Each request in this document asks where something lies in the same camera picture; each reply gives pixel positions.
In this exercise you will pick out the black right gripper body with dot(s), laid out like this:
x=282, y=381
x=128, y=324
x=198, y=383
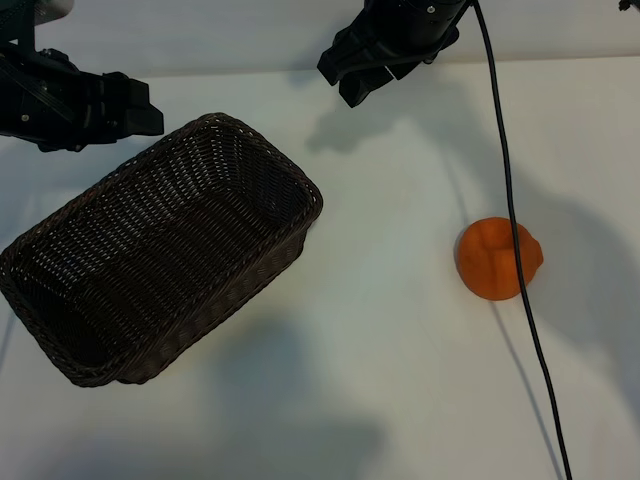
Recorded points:
x=415, y=25

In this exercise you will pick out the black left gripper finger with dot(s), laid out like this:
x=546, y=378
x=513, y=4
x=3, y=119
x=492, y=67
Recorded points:
x=130, y=92
x=142, y=120

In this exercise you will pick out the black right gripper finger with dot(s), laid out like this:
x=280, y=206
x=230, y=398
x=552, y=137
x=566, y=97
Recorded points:
x=350, y=55
x=365, y=82

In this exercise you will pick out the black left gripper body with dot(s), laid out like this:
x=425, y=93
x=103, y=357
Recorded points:
x=45, y=105

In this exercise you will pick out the dark brown wicker basket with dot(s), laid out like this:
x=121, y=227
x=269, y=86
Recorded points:
x=165, y=240

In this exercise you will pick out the orange fruit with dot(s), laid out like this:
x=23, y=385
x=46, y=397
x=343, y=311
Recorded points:
x=487, y=265

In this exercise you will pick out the small black object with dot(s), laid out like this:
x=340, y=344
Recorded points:
x=629, y=4

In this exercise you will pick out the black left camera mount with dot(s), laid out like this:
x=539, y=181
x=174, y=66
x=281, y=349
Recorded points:
x=17, y=20

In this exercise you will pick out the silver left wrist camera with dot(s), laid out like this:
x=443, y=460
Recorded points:
x=52, y=9

